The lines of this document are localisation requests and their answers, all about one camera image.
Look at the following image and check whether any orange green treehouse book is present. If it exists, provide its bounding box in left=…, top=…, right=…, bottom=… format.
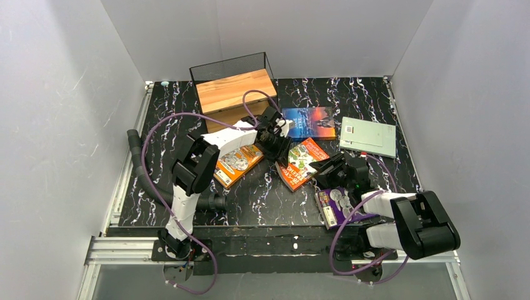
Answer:
left=275, top=138, right=330, bottom=192

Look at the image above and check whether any purple treehouse book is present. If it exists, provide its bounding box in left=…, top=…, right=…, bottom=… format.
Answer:
left=315, top=187, right=354, bottom=229

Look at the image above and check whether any orange small treehouse book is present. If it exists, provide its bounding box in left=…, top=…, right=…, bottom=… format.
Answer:
left=214, top=145, right=264, bottom=189

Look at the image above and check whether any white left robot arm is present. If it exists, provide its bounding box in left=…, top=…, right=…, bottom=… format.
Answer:
left=158, top=107, right=294, bottom=259

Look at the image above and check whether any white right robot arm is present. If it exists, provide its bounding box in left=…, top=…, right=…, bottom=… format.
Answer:
left=310, top=153, right=461, bottom=260

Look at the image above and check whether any pale green file folder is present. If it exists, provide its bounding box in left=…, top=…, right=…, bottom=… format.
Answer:
left=339, top=117, right=397, bottom=158

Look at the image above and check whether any blue Jane Eyre book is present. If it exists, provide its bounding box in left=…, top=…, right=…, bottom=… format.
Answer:
left=282, top=106, right=336, bottom=141

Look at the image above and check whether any wooden two-tier shelf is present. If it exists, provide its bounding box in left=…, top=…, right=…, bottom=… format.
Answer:
left=189, top=52, right=278, bottom=124

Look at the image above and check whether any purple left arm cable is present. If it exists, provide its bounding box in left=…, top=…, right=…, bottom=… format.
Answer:
left=141, top=89, right=283, bottom=296

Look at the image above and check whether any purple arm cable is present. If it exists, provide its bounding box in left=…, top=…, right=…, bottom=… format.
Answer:
left=329, top=153, right=411, bottom=286
left=141, top=89, right=283, bottom=296

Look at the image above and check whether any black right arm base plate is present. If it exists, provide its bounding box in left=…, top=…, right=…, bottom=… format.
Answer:
left=332, top=243, right=398, bottom=272

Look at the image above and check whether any black corrugated hose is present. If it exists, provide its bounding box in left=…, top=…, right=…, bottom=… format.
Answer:
left=126, top=129, right=228, bottom=212

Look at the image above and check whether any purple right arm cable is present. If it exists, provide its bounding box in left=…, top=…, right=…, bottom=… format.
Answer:
left=329, top=153, right=411, bottom=286

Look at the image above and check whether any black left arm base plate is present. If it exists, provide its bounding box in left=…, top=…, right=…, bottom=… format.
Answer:
left=151, top=239, right=212, bottom=262

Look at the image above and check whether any aluminium table frame rail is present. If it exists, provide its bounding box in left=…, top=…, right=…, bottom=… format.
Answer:
left=76, top=81, right=166, bottom=300

